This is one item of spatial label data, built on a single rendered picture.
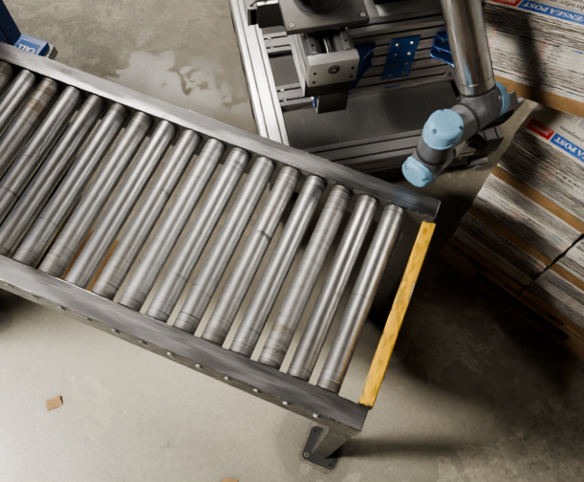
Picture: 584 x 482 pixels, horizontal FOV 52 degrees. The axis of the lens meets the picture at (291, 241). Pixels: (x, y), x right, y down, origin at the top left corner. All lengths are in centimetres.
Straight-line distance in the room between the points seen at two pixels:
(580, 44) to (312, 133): 105
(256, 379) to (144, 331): 25
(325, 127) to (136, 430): 121
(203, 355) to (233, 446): 81
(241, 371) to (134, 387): 90
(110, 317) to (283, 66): 134
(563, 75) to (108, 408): 163
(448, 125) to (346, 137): 93
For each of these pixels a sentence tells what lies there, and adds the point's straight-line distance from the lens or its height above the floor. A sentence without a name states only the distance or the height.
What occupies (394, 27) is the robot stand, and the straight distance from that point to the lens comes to 179.
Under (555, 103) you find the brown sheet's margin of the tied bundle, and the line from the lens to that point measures 153.
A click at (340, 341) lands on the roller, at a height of 80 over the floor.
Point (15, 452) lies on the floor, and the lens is 218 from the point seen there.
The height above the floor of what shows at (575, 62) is 101.
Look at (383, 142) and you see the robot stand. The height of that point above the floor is 21.
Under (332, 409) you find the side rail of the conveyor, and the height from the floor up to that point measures 80.
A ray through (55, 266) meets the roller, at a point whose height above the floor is 80.
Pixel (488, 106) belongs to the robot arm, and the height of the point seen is 97.
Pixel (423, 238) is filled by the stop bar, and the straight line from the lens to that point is 134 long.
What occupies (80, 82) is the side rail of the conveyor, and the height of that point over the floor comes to 80.
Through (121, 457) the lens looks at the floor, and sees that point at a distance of 207.
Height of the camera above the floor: 201
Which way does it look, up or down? 66 degrees down
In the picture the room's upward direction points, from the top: 3 degrees clockwise
